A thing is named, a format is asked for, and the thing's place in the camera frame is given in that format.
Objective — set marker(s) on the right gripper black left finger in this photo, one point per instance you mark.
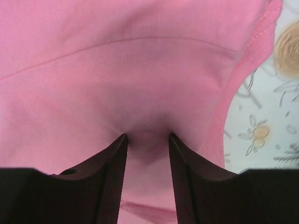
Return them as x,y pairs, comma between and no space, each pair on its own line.
88,193

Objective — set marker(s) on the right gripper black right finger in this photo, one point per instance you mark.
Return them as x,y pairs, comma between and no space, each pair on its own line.
208,194

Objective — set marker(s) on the pink t shirt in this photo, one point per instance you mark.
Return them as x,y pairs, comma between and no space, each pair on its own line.
76,74

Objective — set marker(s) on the floral patterned table mat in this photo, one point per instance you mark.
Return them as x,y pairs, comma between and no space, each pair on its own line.
262,126

